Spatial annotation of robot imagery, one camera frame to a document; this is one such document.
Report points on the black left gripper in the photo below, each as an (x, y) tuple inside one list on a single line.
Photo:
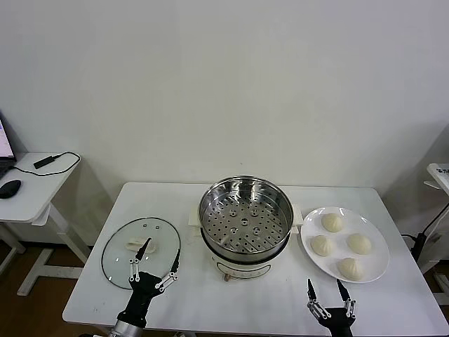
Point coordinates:
[(144, 291)]

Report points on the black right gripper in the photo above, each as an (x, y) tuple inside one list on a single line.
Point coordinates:
[(340, 323)]

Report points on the white steamed baozi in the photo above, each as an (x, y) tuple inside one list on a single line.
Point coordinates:
[(349, 269), (332, 222), (359, 243), (322, 244)]

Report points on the perforated steel steamer basket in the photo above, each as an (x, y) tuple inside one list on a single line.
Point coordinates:
[(245, 231)]

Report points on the white oval plate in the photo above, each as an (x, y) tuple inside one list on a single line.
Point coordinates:
[(379, 261)]

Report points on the white electric cooker pot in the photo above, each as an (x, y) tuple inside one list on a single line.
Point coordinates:
[(242, 270)]

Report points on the white side desk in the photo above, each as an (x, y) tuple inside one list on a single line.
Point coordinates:
[(42, 189)]

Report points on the black rectangular adapter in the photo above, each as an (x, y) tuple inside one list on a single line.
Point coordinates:
[(45, 160)]

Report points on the white desk with paper label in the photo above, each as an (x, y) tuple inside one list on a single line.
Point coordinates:
[(440, 173)]

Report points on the black computer mouse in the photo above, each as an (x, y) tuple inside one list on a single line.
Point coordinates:
[(9, 188)]

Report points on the black laptop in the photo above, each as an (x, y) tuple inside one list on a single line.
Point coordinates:
[(5, 140)]

